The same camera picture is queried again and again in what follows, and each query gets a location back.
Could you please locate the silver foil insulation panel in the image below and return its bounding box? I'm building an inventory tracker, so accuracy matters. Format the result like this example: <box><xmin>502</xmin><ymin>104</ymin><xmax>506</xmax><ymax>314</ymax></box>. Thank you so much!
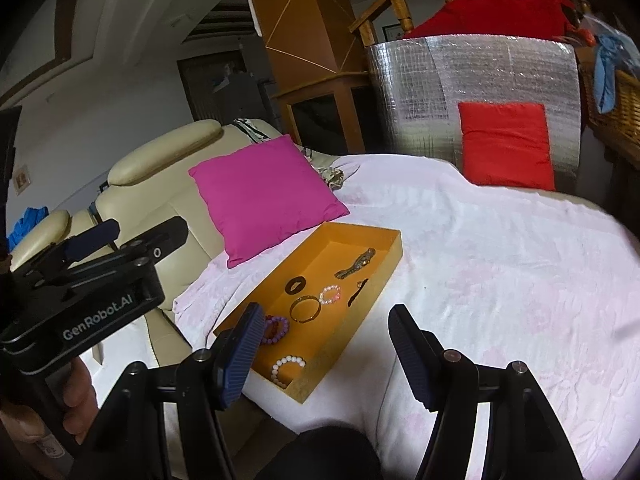
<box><xmin>367</xmin><ymin>35</ymin><xmax>582</xmax><ymax>194</ymax></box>

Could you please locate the beige leather armchair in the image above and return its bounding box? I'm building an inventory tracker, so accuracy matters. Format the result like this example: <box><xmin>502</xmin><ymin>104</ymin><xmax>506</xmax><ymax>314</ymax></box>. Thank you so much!
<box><xmin>11</xmin><ymin>119</ymin><xmax>280</xmax><ymax>366</ymax></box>

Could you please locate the blue cloth in basket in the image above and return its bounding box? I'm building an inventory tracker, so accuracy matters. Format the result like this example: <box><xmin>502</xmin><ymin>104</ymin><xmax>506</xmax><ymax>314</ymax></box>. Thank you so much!
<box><xmin>593</xmin><ymin>34</ymin><xmax>639</xmax><ymax>114</ymax></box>

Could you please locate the orange cardboard tray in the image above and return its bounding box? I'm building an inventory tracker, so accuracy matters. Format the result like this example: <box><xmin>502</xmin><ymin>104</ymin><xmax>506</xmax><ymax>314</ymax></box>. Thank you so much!
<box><xmin>214</xmin><ymin>223</ymin><xmax>402</xmax><ymax>403</ymax></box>

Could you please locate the wicker basket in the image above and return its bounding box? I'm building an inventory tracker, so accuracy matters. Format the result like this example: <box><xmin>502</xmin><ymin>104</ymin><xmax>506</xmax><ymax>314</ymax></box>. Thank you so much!
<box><xmin>579</xmin><ymin>62</ymin><xmax>640</xmax><ymax>169</ymax></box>

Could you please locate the magenta cushion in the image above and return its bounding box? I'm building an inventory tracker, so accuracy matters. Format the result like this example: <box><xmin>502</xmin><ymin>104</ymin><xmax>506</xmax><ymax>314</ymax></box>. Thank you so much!
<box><xmin>189</xmin><ymin>136</ymin><xmax>349</xmax><ymax>269</ymax></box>

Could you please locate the red cushion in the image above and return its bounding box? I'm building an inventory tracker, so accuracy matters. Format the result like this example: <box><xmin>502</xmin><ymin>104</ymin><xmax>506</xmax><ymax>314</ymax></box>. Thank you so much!
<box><xmin>458</xmin><ymin>102</ymin><xmax>555</xmax><ymax>191</ymax></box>

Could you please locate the red garment on railing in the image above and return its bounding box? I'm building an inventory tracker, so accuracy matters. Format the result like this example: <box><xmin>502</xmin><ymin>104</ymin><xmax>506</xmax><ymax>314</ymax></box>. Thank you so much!
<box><xmin>404</xmin><ymin>0</ymin><xmax>575</xmax><ymax>40</ymax></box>

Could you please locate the silver bangle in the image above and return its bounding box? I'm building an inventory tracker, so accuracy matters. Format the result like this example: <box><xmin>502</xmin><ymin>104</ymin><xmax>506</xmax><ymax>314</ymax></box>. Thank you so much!
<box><xmin>288</xmin><ymin>295</ymin><xmax>322</xmax><ymax>324</ymax></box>

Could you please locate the purple bead bracelet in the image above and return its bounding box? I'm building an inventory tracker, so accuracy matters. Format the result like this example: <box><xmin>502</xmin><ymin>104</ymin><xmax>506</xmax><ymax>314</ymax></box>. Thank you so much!
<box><xmin>259</xmin><ymin>314</ymin><xmax>292</xmax><ymax>346</ymax></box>

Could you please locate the left hand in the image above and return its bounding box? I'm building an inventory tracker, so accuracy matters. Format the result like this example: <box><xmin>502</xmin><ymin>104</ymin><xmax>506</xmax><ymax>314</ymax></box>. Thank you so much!
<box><xmin>0</xmin><ymin>356</ymin><xmax>100</xmax><ymax>480</ymax></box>

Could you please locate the wooden cabinet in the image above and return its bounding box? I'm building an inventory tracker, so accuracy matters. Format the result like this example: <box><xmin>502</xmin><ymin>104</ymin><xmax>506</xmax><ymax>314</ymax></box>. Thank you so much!
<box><xmin>250</xmin><ymin>0</ymin><xmax>368</xmax><ymax>154</ymax></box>

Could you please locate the metal watch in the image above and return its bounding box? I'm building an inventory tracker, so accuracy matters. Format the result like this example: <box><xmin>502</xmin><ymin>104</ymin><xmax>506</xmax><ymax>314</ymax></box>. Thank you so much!
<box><xmin>334</xmin><ymin>247</ymin><xmax>376</xmax><ymax>280</ymax></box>

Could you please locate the white bead bracelet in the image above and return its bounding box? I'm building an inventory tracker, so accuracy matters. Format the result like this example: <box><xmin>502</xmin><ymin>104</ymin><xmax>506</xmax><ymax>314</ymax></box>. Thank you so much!
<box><xmin>270</xmin><ymin>353</ymin><xmax>307</xmax><ymax>386</ymax></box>

